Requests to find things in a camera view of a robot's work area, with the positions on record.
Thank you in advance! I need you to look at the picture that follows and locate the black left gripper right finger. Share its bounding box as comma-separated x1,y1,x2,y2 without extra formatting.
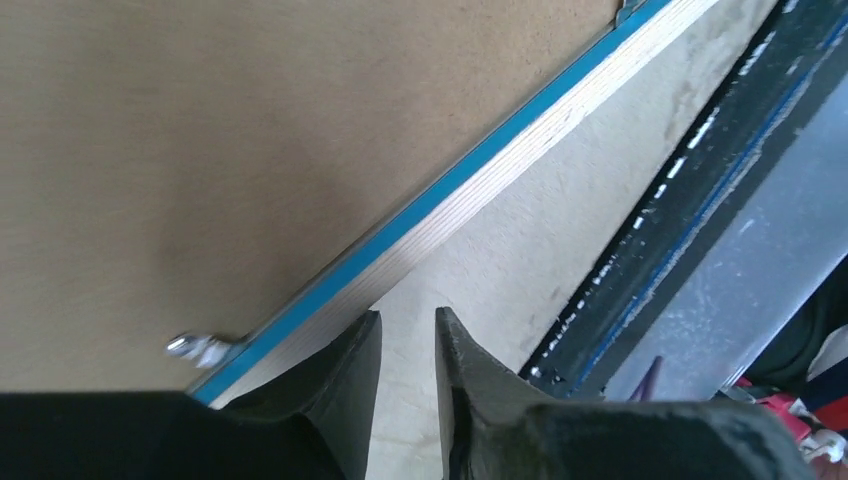
435,307,814,479

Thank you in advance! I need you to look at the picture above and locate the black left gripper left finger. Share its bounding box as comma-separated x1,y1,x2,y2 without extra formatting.
1,311,382,479

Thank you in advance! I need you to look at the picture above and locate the blue wooden picture frame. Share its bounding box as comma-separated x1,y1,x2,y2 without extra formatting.
190,1,711,408

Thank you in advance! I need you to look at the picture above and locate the brown cardboard backing board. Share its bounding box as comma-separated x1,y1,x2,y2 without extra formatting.
1,1,620,391

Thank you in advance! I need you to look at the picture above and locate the aluminium front rail frame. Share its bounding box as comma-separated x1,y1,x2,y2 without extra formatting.
605,79,847,400

